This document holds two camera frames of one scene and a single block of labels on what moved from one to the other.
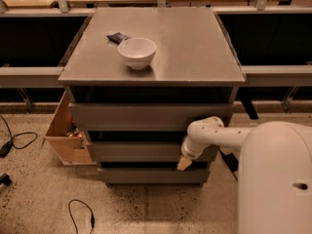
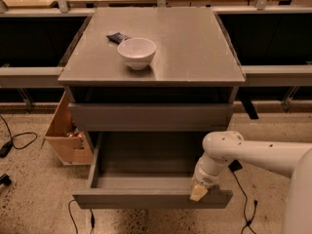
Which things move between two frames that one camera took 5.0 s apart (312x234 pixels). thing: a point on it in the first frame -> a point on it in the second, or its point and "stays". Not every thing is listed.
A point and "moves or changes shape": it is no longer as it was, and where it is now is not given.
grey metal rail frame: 255,74 stays
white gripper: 189,151 -> 204,178
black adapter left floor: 4,150 stays
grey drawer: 147,149 moves or changes shape
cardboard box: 68,141 stays
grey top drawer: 143,116 stays
